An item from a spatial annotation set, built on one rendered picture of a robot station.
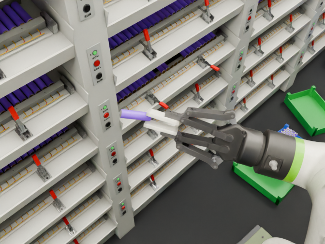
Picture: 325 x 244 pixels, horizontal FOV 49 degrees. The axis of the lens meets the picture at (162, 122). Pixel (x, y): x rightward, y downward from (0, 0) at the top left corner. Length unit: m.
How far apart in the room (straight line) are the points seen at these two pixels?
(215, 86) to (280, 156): 0.93
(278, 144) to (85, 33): 0.49
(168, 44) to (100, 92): 0.29
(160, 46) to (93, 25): 0.33
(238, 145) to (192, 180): 1.23
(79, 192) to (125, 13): 0.65
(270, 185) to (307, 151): 1.28
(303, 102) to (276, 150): 1.74
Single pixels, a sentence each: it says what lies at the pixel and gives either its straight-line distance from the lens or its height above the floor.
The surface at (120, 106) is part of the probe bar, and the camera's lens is 1.20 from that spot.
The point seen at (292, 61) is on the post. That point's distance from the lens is 2.32.
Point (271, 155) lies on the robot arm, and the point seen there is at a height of 1.11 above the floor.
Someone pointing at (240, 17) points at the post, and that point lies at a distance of 1.43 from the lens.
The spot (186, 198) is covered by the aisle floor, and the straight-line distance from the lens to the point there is 1.90.
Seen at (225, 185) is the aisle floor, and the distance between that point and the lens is 1.96.
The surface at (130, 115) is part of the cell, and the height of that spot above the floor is 1.12.
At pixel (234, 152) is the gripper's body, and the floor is 1.08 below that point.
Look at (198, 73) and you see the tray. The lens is 1.37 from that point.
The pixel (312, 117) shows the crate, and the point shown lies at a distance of 2.38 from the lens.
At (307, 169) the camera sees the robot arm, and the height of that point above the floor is 1.10.
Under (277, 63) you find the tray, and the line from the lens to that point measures 2.11.
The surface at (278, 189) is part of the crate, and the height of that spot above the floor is 0.00.
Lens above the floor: 1.67
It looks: 50 degrees down
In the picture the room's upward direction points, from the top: straight up
